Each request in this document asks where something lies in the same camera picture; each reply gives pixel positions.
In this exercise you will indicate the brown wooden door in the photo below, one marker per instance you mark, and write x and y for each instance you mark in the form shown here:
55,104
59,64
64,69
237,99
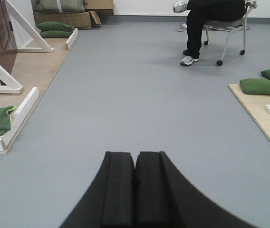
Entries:
8,48

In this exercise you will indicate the plywood base board left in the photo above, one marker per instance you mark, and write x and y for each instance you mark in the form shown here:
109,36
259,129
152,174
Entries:
34,71

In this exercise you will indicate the lower green sandbag far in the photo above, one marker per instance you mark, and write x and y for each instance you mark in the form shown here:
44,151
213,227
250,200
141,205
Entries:
55,34

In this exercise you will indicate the olive sandbags in box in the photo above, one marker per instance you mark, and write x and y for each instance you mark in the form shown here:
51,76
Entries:
60,6

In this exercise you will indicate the plywood base board right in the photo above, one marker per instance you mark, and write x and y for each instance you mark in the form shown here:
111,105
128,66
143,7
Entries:
255,106

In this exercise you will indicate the upper green sandbag far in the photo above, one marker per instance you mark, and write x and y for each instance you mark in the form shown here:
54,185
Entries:
54,25

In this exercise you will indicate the open cardboard box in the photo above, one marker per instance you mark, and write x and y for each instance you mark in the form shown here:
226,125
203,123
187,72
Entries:
84,20

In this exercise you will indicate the green sandbag right front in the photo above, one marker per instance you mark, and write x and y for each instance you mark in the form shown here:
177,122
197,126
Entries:
255,86

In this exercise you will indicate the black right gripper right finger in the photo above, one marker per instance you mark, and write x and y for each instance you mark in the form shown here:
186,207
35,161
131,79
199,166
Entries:
164,198

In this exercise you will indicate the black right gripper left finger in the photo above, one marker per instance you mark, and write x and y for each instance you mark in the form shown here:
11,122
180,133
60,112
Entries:
109,200

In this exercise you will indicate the seated person in black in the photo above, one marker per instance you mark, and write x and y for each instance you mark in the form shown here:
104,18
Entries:
201,11

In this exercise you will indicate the stacked cardboard box behind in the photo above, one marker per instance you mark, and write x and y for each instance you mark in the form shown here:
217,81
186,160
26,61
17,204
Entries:
101,7

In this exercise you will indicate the plywood base board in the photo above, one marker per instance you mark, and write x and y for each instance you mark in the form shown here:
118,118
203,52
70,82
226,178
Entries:
34,71
255,106

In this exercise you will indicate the white wooden door frame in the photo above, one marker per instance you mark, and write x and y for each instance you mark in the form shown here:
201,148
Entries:
27,39

